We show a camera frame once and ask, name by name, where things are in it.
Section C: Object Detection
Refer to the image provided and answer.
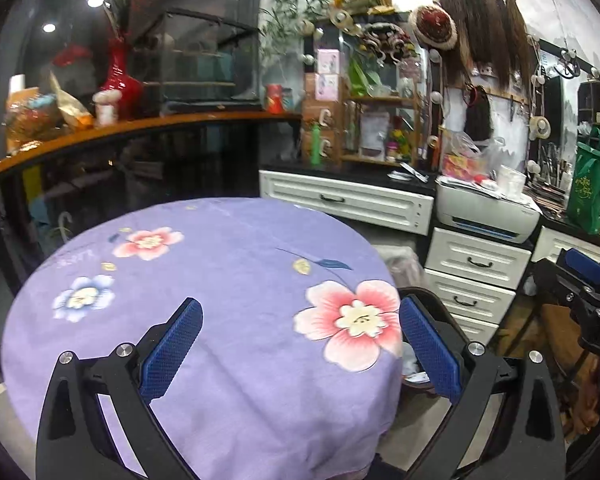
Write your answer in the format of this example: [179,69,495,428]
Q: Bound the black wig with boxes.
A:
[464,91,492,141]

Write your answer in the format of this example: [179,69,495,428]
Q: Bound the glass candy bowl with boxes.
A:
[2,95,63,146]

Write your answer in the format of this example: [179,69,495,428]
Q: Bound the brown box with white handle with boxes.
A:
[302,130,338,161]
[302,101,338,131]

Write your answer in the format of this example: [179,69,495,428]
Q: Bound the ornate dark headdress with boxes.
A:
[362,22,416,66]

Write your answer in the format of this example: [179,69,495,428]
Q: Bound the tan box with pink picture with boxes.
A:
[302,72,341,102]

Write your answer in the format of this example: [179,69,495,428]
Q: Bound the red vase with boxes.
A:
[100,35,145,121]

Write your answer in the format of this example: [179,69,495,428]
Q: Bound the wooden shelf rack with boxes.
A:
[341,95,423,168]

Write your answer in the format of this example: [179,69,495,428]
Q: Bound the small bin with white liner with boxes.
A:
[380,245,426,288]

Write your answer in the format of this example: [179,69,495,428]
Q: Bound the small jar with white lid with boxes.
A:
[92,91,120,126]

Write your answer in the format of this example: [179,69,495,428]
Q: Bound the cluster of makeup brushes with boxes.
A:
[535,142,576,211]

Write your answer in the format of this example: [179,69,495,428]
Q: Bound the red hat with fur trim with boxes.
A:
[409,5,457,51]

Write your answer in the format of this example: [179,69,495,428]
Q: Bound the purple floral tablecloth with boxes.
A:
[0,197,406,480]

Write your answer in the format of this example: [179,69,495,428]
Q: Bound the person's right hand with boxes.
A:
[572,392,600,438]

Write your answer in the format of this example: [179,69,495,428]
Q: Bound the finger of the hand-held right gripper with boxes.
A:
[532,259,600,327]
[555,247,600,293]

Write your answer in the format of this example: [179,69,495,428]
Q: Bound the white drawer with black handle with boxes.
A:
[425,227,532,290]
[452,312,501,346]
[424,268,518,325]

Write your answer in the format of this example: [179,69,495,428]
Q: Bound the wide white drawer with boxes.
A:
[259,170,435,236]

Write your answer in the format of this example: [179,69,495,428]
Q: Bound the green gift bag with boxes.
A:
[566,127,600,235]

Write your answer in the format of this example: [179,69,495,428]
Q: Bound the dried red branches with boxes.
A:
[102,0,153,43]

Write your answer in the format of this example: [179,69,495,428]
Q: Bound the white desk drawer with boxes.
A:
[532,225,600,266]

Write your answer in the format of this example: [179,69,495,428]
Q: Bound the glass display case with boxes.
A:
[130,7,261,113]

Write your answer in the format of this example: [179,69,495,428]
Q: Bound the dark trash bin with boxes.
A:
[397,286,463,388]

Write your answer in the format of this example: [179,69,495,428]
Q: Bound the orange curved counter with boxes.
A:
[0,111,303,183]

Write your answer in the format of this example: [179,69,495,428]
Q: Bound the brown packet with white label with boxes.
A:
[358,112,387,161]

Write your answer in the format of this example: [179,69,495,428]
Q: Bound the hanging brown hair extensions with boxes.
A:
[437,0,536,88]

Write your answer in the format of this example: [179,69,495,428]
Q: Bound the white printer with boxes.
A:
[436,180,542,245]

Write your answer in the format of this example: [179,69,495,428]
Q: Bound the green leafy branches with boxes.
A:
[260,0,341,68]

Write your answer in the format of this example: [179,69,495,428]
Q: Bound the tan paper bag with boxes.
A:
[49,71,95,128]

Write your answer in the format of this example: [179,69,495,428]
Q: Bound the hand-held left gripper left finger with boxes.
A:
[36,297,204,480]

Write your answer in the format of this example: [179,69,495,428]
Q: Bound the clear bag with red items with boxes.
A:
[440,130,501,183]

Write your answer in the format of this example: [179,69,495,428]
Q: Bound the pink photo card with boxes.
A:
[317,50,341,75]

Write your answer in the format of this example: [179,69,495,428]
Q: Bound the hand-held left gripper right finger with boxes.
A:
[399,296,566,480]

